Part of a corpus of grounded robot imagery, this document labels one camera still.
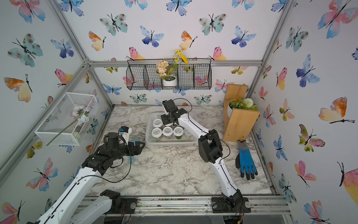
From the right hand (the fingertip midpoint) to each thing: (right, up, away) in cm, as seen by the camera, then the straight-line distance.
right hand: (167, 116), depth 97 cm
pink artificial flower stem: (-44, +1, -21) cm, 49 cm away
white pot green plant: (+45, +8, -8) cm, 47 cm away
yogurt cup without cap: (+14, -12, -1) cm, 19 cm away
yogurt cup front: (0, -10, -1) cm, 10 cm away
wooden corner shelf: (+46, -7, -10) cm, 47 cm away
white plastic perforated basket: (-11, -17, +1) cm, 20 cm away
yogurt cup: (-7, -5, +4) cm, 9 cm away
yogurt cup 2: (-7, -11, -2) cm, 13 cm away
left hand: (-12, -15, -19) cm, 27 cm away
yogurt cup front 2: (+8, -11, -1) cm, 13 cm away
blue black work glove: (+49, -28, -10) cm, 57 cm away
